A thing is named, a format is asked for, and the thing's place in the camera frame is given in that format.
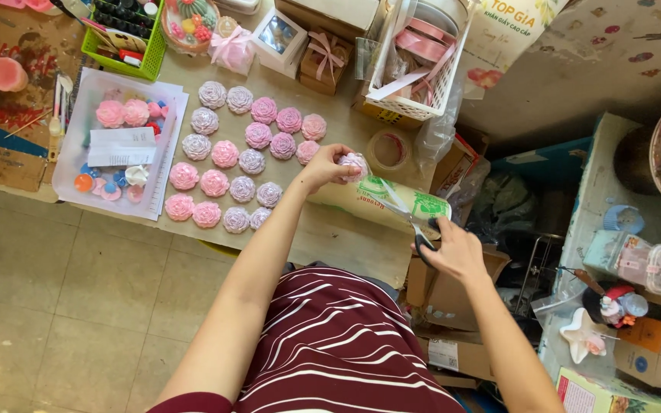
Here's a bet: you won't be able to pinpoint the green plastic basket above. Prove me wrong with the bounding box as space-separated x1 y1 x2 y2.
81 0 168 81

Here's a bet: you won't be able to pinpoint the person's right hand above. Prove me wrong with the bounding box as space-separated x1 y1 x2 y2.
412 217 490 286

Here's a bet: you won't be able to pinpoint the pink round mould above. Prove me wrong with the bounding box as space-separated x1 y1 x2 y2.
0 56 29 93

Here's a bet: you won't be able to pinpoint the round cactus decoration bowl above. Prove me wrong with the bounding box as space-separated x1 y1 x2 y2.
161 0 221 56

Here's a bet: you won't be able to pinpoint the metal wire rack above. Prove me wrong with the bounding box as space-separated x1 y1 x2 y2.
513 232 567 317

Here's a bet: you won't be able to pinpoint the white plastic spoons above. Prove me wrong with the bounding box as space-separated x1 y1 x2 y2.
47 73 75 163

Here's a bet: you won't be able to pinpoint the heap of small colourful shapes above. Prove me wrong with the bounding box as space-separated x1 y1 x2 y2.
73 86 169 204

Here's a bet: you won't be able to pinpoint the pink flower soap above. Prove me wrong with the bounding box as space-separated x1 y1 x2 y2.
123 99 150 127
96 100 125 129

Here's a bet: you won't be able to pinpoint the dark plastic bags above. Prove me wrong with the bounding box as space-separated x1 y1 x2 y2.
467 165 541 244

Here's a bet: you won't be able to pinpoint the labelled brown cardboard carton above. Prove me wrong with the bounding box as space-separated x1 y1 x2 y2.
415 330 499 384

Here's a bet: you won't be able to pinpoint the open brown cardboard carton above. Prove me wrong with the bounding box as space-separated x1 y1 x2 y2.
405 244 513 333

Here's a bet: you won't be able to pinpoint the white paper slips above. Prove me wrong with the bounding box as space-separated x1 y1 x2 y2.
87 127 158 167

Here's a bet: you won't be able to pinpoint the cluttered side table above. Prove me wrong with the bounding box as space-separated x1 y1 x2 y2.
536 94 661 413

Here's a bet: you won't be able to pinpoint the pink ribbon rolls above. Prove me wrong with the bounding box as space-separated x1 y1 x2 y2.
394 17 459 65

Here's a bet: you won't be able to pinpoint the green-printed plastic film roll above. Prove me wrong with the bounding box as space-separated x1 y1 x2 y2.
308 174 453 241

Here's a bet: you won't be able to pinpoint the maroon striped shirt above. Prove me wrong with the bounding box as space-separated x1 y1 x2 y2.
147 263 470 413

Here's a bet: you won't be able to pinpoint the stained cardboard mat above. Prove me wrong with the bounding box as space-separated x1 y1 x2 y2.
0 0 88 193

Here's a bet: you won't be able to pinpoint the thin wooden stick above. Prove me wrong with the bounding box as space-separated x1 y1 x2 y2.
3 108 55 140

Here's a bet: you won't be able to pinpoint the brown box with pink ribbon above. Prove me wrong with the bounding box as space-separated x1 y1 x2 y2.
299 30 355 97

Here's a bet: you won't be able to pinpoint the white window gift box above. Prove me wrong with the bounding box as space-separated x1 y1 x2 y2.
251 8 309 80

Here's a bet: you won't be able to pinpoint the plastic-wrapped lilac flower soap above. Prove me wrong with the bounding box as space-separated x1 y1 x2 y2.
339 152 371 183

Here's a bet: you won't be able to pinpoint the clear tape roll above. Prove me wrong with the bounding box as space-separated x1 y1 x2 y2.
365 128 415 172

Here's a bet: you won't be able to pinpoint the clear plastic tray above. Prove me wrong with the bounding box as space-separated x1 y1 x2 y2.
52 69 179 216

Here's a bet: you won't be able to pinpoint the rows of pink lilac soaps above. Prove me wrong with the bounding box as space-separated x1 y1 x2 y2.
164 80 328 235

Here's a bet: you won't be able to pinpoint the white plastic basket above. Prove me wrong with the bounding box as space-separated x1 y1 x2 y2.
365 0 476 122

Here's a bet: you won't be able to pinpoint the yellow flat box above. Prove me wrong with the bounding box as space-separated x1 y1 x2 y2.
352 94 424 129

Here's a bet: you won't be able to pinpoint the large cardboard box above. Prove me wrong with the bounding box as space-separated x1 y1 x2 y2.
274 0 381 42

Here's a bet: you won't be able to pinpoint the person's left hand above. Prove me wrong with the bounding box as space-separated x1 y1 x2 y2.
298 143 364 195

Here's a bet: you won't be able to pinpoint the pink wrapped gift with bow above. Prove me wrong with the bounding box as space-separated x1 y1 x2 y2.
208 17 257 77

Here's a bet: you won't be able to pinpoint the red-printed cardboard carton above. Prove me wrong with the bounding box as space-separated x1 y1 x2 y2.
429 131 482 197

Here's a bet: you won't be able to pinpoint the row of dark bottles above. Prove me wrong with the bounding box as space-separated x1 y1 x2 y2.
93 0 160 40

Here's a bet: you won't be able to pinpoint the clear plastic bag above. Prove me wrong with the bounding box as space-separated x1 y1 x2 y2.
413 75 464 174

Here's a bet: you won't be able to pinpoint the black-handled scissors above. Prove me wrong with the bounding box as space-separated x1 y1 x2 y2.
378 179 441 270

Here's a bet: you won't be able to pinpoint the flower-printed paper bag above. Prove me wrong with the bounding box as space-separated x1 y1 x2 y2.
459 0 570 102

